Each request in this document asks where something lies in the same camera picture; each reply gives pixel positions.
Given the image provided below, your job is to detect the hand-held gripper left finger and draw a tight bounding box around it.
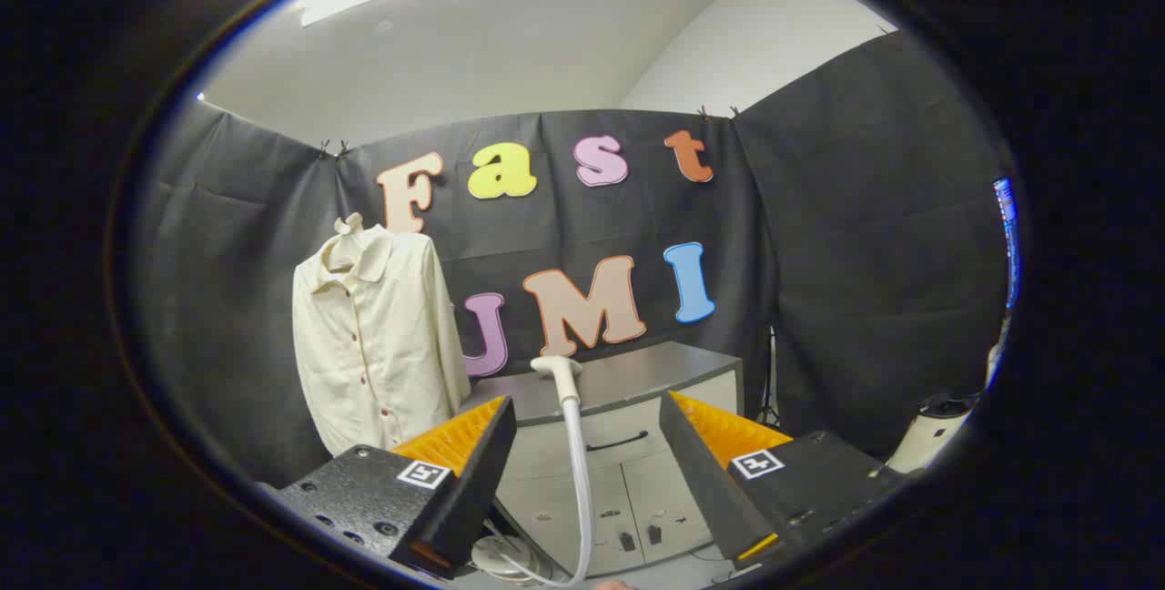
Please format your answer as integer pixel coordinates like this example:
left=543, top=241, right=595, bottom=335
left=259, top=396, right=518, bottom=580

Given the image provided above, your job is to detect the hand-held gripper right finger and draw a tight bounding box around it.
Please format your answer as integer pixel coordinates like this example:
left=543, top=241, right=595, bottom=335
left=660, top=391, right=904, bottom=586

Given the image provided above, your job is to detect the cream button shirt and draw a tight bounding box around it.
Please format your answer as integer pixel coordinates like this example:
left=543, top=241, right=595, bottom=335
left=292, top=224, right=471, bottom=457

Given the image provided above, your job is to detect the white cabinet with grey top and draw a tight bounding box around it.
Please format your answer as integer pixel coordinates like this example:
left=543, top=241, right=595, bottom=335
left=460, top=341, right=747, bottom=577

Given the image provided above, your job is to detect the white cylindrical appliance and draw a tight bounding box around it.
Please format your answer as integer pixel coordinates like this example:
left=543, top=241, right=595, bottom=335
left=887, top=394, right=981, bottom=474

